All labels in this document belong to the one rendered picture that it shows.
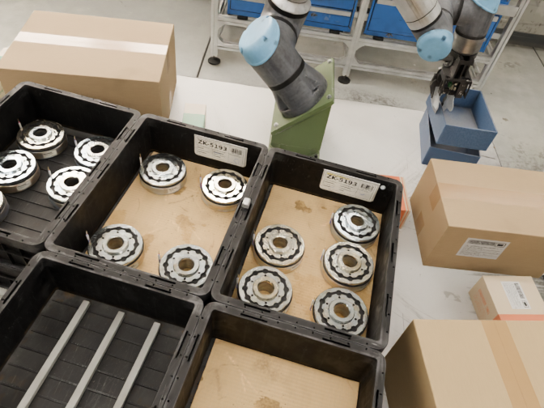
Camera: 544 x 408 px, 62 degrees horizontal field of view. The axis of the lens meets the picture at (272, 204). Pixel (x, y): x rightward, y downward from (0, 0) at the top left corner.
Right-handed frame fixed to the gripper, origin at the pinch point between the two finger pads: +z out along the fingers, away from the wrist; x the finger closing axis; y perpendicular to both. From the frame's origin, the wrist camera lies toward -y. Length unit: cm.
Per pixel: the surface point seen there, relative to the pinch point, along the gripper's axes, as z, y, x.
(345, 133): 12.5, 0.4, -25.1
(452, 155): 9.2, 9.9, 5.9
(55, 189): -8, 54, -89
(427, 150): 8.8, 9.0, -1.5
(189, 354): -12, 87, -53
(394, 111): 13.6, -15.4, -8.1
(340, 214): -3, 48, -29
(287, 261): -5, 63, -40
